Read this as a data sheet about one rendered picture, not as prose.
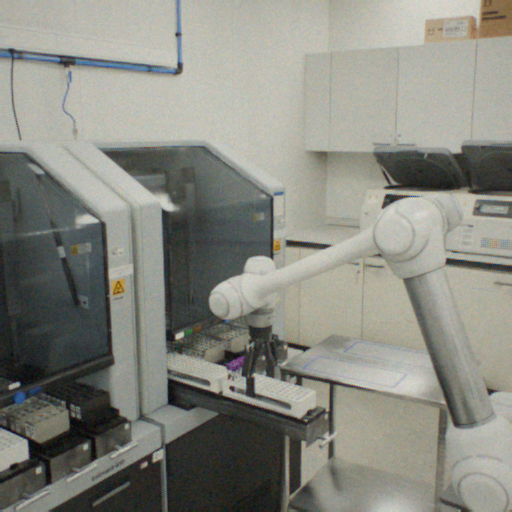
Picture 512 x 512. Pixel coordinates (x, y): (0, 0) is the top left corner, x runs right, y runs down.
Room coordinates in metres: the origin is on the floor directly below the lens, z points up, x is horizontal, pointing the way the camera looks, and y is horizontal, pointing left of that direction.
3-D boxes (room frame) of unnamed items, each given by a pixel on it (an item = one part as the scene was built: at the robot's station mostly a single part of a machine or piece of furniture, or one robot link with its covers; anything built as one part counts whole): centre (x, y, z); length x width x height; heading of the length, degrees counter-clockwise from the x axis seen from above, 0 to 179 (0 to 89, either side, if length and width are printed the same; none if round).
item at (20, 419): (1.69, 0.63, 0.85); 0.12 x 0.02 x 0.06; 144
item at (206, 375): (2.07, 0.22, 0.83); 0.30 x 0.10 x 0.06; 54
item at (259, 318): (1.90, -0.01, 1.09); 0.09 x 0.09 x 0.06
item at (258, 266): (1.89, 0.00, 1.20); 0.13 x 0.11 x 0.16; 149
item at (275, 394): (1.89, -0.03, 0.84); 0.30 x 0.10 x 0.06; 54
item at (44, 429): (1.65, 0.58, 0.85); 0.12 x 0.02 x 0.06; 145
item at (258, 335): (1.91, -0.01, 1.02); 0.08 x 0.07 x 0.09; 144
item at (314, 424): (1.97, 0.08, 0.78); 0.73 x 0.14 x 0.09; 54
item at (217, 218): (2.42, 0.31, 1.28); 0.61 x 0.51 x 0.63; 144
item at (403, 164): (4.33, -1.10, 1.22); 0.62 x 0.56 x 0.64; 142
